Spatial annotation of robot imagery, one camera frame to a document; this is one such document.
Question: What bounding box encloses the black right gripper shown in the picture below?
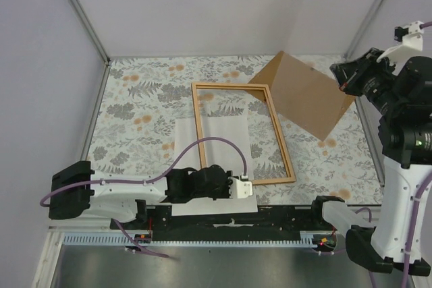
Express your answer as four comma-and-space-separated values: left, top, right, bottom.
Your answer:
331, 47, 405, 115

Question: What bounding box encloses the white photo paper sheet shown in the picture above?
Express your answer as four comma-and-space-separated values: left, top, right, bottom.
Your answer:
172, 115, 257, 217

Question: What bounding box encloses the brown frame backing board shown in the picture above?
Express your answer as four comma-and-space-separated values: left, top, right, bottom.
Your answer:
249, 51, 354, 141

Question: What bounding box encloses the wooden picture frame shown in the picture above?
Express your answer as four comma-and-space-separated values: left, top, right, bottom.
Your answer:
190, 82, 298, 186

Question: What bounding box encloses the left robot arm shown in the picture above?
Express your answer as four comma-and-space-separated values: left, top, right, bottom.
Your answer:
42, 161, 234, 229

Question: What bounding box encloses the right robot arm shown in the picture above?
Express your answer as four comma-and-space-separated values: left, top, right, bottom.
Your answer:
309, 48, 431, 277

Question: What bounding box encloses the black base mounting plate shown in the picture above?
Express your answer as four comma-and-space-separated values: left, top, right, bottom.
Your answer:
122, 205, 332, 239

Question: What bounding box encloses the floral patterned table mat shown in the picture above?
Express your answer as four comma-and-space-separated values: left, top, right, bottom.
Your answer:
84, 55, 382, 205

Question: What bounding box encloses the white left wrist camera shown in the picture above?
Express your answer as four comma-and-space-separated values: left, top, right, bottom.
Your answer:
229, 175, 253, 199

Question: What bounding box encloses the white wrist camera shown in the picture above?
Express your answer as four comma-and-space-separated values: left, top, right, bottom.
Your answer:
377, 21, 424, 65
229, 175, 253, 199

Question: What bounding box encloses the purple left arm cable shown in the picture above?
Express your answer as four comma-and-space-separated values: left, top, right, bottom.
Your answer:
40, 136, 250, 258

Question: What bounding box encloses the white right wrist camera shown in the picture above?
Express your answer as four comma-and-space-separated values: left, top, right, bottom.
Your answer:
377, 21, 424, 65

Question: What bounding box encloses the white slotted cable duct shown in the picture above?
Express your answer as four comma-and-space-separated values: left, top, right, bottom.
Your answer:
63, 233, 317, 248

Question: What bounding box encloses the aluminium rail base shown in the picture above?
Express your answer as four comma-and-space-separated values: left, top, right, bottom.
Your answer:
47, 204, 416, 233

